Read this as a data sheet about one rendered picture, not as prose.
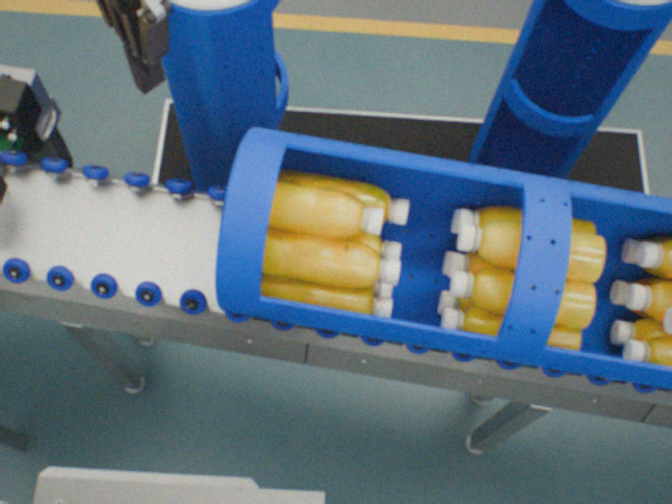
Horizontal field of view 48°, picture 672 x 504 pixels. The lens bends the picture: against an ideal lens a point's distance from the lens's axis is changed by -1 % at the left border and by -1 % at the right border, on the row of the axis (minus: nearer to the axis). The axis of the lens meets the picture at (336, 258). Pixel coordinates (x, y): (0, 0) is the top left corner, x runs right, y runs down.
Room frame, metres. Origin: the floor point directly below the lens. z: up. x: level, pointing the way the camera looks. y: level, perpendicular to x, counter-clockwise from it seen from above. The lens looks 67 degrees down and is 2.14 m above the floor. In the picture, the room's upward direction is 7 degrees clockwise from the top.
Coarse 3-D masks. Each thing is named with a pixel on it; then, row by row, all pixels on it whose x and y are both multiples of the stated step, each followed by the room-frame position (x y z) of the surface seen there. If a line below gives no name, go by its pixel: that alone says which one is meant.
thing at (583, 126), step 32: (544, 0) 1.16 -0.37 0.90; (576, 0) 1.09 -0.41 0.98; (608, 0) 1.07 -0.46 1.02; (544, 32) 1.32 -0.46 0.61; (576, 32) 1.33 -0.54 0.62; (608, 32) 1.30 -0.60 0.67; (640, 32) 1.23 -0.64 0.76; (512, 64) 1.18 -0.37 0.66; (544, 64) 1.33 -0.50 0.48; (576, 64) 1.32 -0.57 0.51; (608, 64) 1.26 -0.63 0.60; (640, 64) 1.11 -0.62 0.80; (512, 96) 1.13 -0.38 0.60; (544, 96) 1.33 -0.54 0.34; (576, 96) 1.29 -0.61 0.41; (608, 96) 1.08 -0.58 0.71; (480, 128) 1.23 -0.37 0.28; (512, 128) 1.33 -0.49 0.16; (544, 128) 1.06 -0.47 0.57; (576, 128) 1.06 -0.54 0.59; (480, 160) 1.20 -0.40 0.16; (512, 160) 1.21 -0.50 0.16; (544, 160) 1.23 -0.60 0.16; (576, 160) 1.11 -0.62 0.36
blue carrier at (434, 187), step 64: (256, 128) 0.59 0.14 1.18; (256, 192) 0.46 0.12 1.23; (448, 192) 0.59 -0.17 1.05; (512, 192) 0.59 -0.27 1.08; (576, 192) 0.53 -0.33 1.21; (640, 192) 0.57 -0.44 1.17; (256, 256) 0.38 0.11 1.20; (320, 320) 0.33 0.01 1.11; (384, 320) 0.33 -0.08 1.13; (512, 320) 0.34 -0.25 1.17
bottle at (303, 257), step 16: (272, 240) 0.43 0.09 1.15; (288, 240) 0.43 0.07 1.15; (304, 240) 0.44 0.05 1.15; (320, 240) 0.44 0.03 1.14; (336, 240) 0.45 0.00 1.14; (272, 256) 0.41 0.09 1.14; (288, 256) 0.41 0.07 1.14; (304, 256) 0.41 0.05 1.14; (320, 256) 0.41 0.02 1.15; (336, 256) 0.42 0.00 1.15; (352, 256) 0.42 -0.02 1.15; (368, 256) 0.42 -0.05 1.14; (272, 272) 0.39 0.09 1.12; (288, 272) 0.39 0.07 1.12; (304, 272) 0.39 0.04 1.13; (320, 272) 0.39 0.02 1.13; (336, 272) 0.40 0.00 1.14; (352, 272) 0.40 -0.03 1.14; (368, 272) 0.40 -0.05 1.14; (384, 272) 0.41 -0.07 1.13; (352, 288) 0.39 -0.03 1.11
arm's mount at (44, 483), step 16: (48, 480) 0.07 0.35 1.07; (64, 480) 0.07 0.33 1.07; (80, 480) 0.07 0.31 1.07; (96, 480) 0.08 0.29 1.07; (48, 496) 0.05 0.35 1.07; (64, 496) 0.05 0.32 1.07; (80, 496) 0.05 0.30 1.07; (96, 496) 0.06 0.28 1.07; (112, 496) 0.06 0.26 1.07; (128, 496) 0.06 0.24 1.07; (144, 496) 0.06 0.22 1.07; (160, 496) 0.07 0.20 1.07; (176, 496) 0.07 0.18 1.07; (192, 496) 0.07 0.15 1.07; (208, 496) 0.07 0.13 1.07; (224, 496) 0.08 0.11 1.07; (240, 496) 0.08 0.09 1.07; (256, 496) 0.08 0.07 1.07; (272, 496) 0.08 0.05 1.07; (288, 496) 0.09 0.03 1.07; (304, 496) 0.09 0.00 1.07; (320, 496) 0.09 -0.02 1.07
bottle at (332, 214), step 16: (288, 192) 0.49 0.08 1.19; (304, 192) 0.49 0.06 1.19; (320, 192) 0.50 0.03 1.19; (336, 192) 0.50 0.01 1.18; (272, 208) 0.46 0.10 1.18; (288, 208) 0.46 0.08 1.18; (304, 208) 0.47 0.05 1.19; (320, 208) 0.47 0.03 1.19; (336, 208) 0.47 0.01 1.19; (352, 208) 0.48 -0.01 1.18; (368, 208) 0.49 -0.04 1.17; (272, 224) 0.45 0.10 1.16; (288, 224) 0.45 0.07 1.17; (304, 224) 0.45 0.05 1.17; (320, 224) 0.45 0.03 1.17; (336, 224) 0.45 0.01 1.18; (352, 224) 0.46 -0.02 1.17; (368, 224) 0.46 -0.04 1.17
